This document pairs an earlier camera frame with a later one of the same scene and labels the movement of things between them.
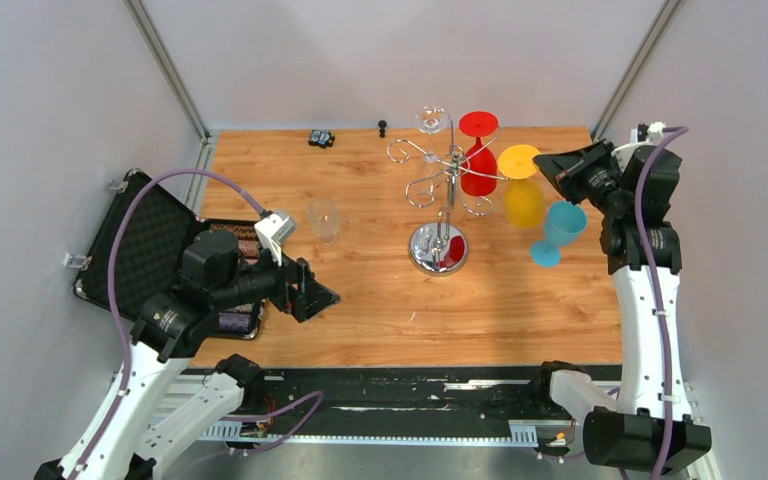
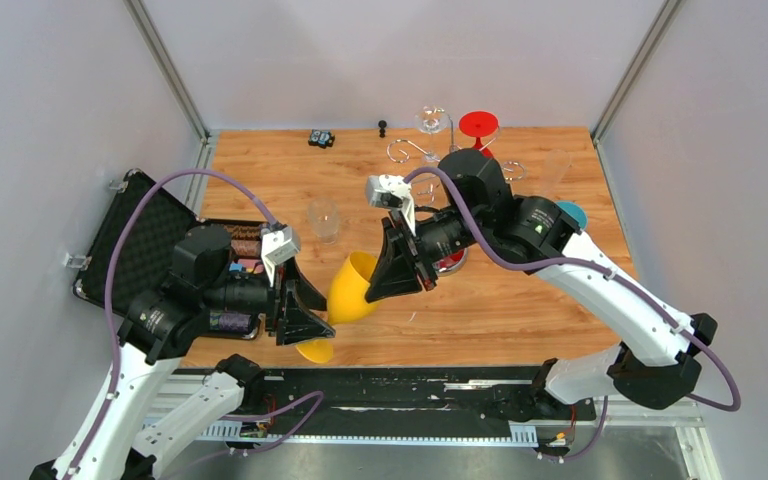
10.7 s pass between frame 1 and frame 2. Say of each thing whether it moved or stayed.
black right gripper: moved
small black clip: stayed
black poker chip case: stayed
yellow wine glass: moved
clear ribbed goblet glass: stayed
